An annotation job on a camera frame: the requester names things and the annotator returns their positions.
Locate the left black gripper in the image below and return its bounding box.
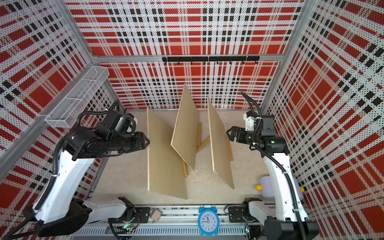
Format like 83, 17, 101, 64
107, 131, 151, 154

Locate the wooden board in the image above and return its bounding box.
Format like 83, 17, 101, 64
171, 85, 200, 170
147, 109, 188, 200
207, 98, 235, 190

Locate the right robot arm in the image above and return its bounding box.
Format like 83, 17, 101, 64
227, 93, 320, 240

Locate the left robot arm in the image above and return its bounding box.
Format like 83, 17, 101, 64
5, 100, 150, 240

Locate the right wooden easel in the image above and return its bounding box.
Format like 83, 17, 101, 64
227, 141, 234, 162

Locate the lavender toaster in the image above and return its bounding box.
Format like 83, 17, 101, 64
256, 176, 305, 202

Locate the small brown square block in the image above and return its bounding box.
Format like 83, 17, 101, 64
150, 209, 163, 222

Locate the blue alarm clock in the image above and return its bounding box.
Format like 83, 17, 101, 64
198, 205, 220, 236

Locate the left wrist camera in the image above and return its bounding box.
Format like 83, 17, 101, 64
102, 110, 137, 135

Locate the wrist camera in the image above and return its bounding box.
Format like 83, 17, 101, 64
243, 111, 275, 131
102, 110, 137, 135

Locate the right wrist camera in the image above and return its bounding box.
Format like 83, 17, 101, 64
243, 111, 275, 131

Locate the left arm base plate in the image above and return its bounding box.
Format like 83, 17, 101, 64
108, 207, 150, 224

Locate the black hook rail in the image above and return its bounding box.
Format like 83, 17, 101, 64
162, 56, 261, 64

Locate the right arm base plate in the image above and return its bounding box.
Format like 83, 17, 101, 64
227, 205, 248, 223

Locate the white wire mesh basket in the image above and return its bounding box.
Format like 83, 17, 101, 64
45, 66, 109, 128

